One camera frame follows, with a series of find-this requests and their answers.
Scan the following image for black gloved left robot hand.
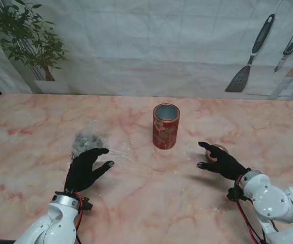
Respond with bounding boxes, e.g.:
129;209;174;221
65;147;115;193

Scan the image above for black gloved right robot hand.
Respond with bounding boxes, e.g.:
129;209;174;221
196;141;251;181

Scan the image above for gold round tin lid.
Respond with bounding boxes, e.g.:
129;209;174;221
205;144;230;163

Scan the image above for clear plastic tea bag pouch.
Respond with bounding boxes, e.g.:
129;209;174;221
70;130;107;161

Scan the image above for red floral tea tin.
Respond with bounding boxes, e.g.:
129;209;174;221
152;103;181;150

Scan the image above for printed black slotted spatula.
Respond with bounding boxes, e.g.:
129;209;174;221
224;14;276;93

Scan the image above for printed green potted plant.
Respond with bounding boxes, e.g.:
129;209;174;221
0;0;70;94

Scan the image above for white printed backdrop cloth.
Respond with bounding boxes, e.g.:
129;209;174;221
0;0;293;101

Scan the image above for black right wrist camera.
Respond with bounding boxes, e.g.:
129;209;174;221
226;187;239;202

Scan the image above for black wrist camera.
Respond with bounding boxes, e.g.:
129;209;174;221
226;187;239;202
81;197;94;211

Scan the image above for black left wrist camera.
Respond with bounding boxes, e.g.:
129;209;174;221
81;197;94;211

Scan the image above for red black left arm cables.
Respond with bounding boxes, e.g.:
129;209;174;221
74;192;84;244

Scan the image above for red black arm cables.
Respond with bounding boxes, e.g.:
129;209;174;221
235;175;279;244
74;192;84;244

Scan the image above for red black right arm cables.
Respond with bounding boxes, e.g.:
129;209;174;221
235;175;279;244

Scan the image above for printed black handled peeler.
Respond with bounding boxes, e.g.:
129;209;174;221
274;16;293;74

